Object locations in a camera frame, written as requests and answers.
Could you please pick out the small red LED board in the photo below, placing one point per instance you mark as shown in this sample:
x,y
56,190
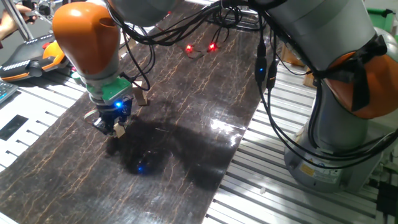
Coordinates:
x,y
212,46
188,48

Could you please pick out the small white scrap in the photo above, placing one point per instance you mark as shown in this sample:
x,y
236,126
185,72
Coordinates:
x,y
263,190

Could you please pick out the green felt mat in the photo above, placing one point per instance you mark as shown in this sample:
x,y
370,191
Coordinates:
x,y
381,18

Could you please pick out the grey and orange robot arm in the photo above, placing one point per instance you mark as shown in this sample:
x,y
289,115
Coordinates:
x,y
326,31

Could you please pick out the black handheld device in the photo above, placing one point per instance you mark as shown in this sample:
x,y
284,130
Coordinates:
x,y
29,4

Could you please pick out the aluminium post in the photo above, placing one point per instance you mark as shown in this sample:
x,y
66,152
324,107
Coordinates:
x,y
17,19

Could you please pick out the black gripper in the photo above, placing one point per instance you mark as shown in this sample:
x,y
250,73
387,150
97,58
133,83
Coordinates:
x,y
115,113

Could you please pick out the black box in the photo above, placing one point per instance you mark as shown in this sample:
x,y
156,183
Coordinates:
x,y
387,199

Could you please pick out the person's hand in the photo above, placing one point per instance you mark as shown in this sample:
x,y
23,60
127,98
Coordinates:
x,y
7,23

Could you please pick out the black and orange teach pendant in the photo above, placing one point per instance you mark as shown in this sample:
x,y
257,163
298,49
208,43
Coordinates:
x,y
21,59

